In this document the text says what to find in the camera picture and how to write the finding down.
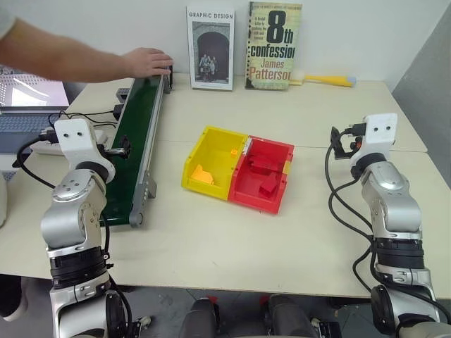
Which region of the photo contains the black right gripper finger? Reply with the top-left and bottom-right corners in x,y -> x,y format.
330,125 -> 345,146
333,143 -> 351,161

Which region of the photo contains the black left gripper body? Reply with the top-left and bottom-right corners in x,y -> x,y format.
95,142 -> 123,156

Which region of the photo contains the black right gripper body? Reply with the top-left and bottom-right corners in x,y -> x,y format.
342,122 -> 368,158

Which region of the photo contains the person's bare hand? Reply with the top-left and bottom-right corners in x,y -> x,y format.
121,47 -> 174,79

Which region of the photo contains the large yellow block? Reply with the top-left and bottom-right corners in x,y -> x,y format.
190,163 -> 216,185

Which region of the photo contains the red block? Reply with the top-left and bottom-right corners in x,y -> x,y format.
246,151 -> 281,175
259,172 -> 280,199

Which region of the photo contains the yellow plastic bin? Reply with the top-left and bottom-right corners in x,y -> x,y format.
180,125 -> 250,202

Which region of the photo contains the red plastic bin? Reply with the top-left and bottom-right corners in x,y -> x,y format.
227,135 -> 296,215

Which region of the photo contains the grey laptop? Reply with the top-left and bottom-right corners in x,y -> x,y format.
0,65 -> 71,153

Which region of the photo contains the Graphic Design book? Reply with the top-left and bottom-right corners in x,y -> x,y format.
185,4 -> 236,92

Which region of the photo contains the dark rounded shape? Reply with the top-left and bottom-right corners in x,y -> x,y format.
266,294 -> 320,338
178,297 -> 221,338

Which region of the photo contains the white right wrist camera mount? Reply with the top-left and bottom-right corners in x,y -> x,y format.
350,113 -> 399,167

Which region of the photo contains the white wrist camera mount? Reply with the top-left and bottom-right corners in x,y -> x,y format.
350,113 -> 399,167
53,118 -> 117,184

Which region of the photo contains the green conveyor belt silver frame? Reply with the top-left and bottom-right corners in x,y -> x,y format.
98,65 -> 175,229

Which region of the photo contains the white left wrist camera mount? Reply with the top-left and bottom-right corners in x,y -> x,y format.
53,118 -> 117,184

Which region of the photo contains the thin black power cable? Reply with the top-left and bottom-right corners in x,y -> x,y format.
48,109 -> 119,128

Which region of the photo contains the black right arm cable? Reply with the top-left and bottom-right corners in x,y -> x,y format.
324,143 -> 441,338

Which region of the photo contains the yellow handled sponge brush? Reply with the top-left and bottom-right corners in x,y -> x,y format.
289,69 -> 357,89

